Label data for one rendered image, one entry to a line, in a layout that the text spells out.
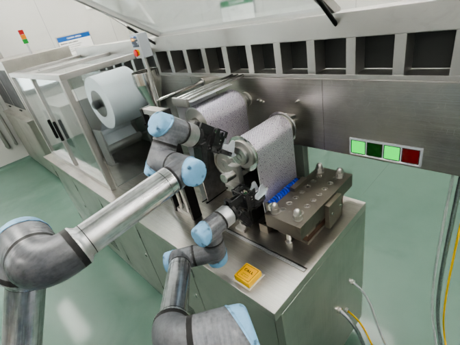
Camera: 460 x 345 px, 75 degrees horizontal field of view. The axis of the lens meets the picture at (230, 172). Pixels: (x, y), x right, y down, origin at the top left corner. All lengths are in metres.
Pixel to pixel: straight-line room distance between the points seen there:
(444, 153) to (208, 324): 0.88
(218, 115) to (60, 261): 0.82
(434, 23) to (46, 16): 6.09
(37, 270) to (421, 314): 1.98
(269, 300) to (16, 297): 0.69
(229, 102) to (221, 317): 0.89
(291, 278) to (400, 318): 1.15
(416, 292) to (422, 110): 1.42
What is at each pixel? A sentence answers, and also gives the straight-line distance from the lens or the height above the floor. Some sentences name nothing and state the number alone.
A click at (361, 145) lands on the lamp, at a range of 1.24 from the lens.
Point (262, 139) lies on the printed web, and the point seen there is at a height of 1.29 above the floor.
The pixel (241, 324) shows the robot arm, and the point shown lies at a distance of 0.72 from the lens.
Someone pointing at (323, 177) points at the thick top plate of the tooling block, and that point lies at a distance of 1.35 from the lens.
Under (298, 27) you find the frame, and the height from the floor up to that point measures 1.63.
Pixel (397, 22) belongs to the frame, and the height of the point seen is 1.61.
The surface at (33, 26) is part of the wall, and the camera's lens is 6.48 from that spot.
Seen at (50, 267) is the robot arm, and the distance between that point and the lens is 0.72.
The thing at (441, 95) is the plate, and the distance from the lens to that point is 1.10.
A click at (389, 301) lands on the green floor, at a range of 2.22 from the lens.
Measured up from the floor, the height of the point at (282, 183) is 1.05.
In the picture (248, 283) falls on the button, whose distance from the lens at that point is 1.09.
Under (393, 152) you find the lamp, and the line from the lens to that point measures 1.21.
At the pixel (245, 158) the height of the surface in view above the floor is 1.25.
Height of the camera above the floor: 1.76
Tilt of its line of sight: 29 degrees down
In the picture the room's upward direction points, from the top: 13 degrees counter-clockwise
